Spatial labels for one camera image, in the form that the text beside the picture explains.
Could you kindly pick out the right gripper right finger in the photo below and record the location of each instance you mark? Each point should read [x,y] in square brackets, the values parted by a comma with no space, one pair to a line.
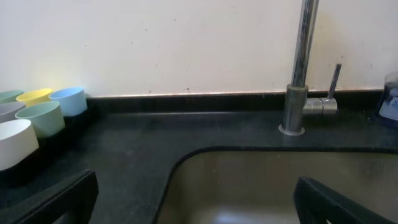
[320,202]

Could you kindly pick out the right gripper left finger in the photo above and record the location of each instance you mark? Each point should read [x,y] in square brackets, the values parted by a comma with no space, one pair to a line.
[68,199]

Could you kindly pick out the white cup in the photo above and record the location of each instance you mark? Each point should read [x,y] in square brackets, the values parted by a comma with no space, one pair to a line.
[15,143]

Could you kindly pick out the black tray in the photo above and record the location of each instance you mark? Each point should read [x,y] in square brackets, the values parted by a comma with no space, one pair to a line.
[53,146]

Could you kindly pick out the steel sink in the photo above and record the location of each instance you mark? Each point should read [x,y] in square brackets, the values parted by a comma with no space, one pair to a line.
[248,186]

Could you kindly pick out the green cup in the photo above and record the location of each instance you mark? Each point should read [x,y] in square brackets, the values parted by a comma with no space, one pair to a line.
[43,121]
[9,96]

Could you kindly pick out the blue cup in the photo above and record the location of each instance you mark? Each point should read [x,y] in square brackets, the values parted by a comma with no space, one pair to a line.
[71,104]

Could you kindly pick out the steel tap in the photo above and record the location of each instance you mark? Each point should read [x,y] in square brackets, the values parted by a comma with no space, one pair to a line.
[293,109]

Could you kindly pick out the grey cup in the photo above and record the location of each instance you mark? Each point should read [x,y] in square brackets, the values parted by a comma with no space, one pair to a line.
[9,110]

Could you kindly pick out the yellow cup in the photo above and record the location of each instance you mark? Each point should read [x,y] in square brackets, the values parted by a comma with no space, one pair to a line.
[34,96]

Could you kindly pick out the blue soap bottle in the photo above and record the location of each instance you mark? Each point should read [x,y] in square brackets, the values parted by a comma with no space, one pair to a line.
[388,105]

